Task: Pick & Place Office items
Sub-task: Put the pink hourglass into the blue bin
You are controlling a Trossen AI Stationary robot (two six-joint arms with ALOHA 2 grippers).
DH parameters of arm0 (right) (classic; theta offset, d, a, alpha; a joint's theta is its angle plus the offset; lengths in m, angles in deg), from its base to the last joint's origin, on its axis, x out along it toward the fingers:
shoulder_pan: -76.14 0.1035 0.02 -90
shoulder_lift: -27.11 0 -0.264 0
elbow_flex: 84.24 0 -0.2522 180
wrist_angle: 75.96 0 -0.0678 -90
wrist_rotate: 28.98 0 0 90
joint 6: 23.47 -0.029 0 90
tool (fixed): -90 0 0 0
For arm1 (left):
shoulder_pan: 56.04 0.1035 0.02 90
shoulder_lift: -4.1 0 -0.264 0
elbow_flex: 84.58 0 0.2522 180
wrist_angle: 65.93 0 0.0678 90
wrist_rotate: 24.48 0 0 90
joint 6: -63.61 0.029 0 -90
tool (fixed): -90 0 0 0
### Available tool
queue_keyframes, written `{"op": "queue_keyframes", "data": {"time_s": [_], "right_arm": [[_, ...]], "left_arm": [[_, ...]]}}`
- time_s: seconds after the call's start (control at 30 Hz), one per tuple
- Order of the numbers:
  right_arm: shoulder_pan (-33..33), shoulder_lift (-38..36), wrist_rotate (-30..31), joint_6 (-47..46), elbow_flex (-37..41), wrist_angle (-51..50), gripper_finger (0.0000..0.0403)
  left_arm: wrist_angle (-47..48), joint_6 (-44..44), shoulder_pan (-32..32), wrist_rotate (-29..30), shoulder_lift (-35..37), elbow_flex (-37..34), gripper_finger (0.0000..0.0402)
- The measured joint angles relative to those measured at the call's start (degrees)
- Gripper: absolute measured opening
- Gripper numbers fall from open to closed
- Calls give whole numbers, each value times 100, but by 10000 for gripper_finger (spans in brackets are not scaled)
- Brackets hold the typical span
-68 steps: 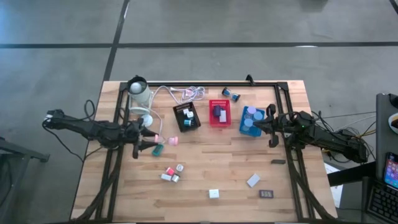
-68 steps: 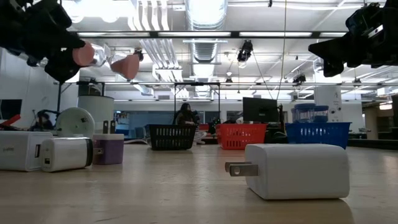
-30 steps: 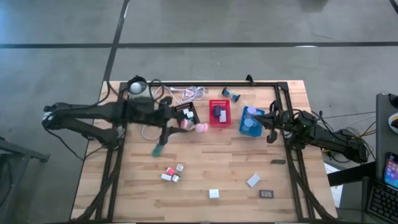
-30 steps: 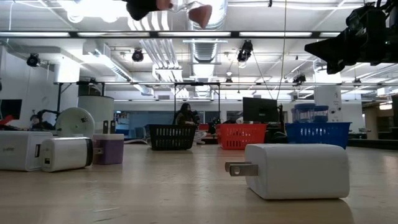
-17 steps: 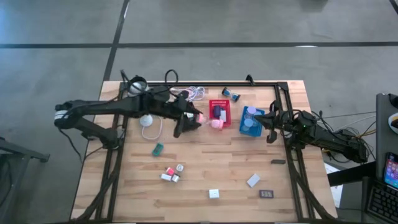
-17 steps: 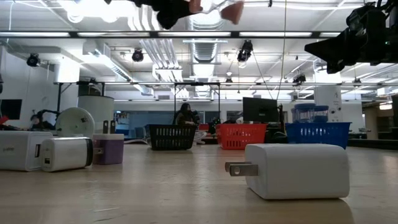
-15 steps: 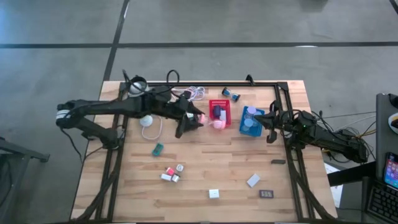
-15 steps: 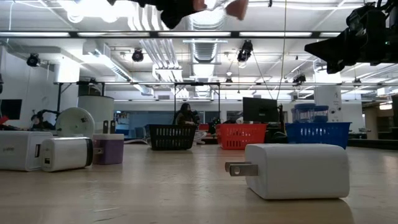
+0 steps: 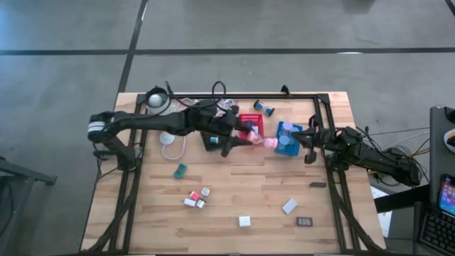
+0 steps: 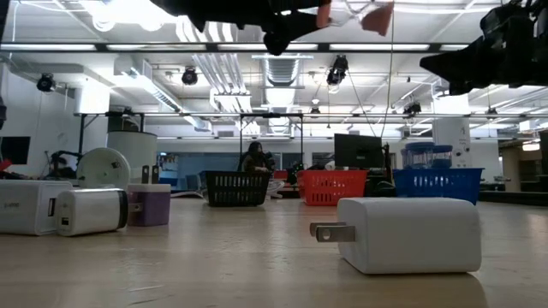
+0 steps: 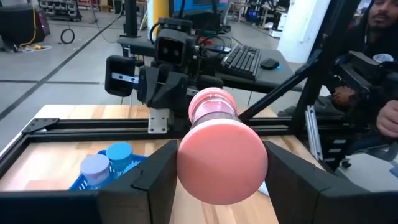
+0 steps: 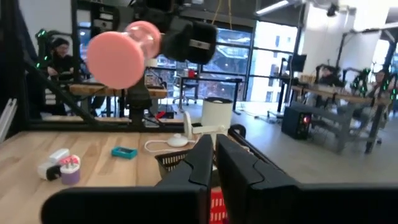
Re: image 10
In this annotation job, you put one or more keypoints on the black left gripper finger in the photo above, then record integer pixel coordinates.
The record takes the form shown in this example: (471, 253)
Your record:
(301, 27)
(301, 7)

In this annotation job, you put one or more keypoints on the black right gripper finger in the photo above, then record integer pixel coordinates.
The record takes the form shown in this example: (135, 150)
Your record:
(462, 56)
(458, 75)

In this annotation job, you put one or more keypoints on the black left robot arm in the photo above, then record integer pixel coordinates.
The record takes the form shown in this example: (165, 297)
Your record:
(180, 6)

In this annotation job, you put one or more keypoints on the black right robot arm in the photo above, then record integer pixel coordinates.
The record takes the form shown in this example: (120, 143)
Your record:
(540, 51)

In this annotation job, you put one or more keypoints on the black background robot arm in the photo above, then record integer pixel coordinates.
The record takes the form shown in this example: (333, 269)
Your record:
(64, 164)

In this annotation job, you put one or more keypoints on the black overhead light bar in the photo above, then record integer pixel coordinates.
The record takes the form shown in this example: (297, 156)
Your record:
(323, 47)

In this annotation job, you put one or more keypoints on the black ceiling spotlight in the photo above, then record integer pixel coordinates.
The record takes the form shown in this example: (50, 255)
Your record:
(412, 108)
(45, 82)
(189, 77)

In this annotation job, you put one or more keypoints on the white round column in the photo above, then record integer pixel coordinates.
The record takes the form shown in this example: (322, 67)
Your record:
(451, 137)

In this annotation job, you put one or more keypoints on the blue plastic basket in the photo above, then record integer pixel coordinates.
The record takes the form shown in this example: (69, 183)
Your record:
(471, 188)

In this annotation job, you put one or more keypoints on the black computer monitor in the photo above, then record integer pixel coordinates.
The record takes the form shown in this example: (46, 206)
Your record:
(357, 149)

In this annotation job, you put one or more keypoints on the person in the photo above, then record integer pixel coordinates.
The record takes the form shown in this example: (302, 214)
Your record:
(254, 160)

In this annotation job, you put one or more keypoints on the red plastic basket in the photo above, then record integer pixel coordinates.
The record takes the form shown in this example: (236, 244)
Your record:
(338, 173)

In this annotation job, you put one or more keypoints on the black plastic basket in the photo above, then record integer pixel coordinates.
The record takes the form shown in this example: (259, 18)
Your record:
(235, 202)

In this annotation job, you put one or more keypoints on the round white disc charger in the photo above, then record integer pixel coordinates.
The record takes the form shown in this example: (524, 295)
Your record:
(103, 169)

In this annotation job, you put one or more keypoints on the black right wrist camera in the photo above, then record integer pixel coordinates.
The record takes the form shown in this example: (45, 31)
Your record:
(496, 19)

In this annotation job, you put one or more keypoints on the silver ceiling air duct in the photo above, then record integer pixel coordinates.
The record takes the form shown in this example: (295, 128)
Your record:
(282, 68)

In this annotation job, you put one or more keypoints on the black overhead camera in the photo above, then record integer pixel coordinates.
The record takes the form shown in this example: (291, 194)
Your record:
(338, 68)

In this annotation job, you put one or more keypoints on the black background rig frame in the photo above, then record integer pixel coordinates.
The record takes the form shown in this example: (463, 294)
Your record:
(171, 114)

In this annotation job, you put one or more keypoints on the white cube wall charger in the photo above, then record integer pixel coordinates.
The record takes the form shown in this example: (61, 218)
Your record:
(411, 235)

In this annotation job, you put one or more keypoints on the purple and white wall charger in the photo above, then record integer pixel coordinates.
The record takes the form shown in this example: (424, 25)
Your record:
(150, 205)

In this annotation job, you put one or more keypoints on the white wall charger black end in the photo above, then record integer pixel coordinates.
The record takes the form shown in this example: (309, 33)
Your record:
(90, 211)

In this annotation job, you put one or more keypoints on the black wall screen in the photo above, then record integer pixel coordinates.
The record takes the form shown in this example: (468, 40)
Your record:
(15, 149)

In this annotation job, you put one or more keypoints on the white labelled wall charger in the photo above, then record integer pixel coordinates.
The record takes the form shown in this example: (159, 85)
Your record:
(30, 207)

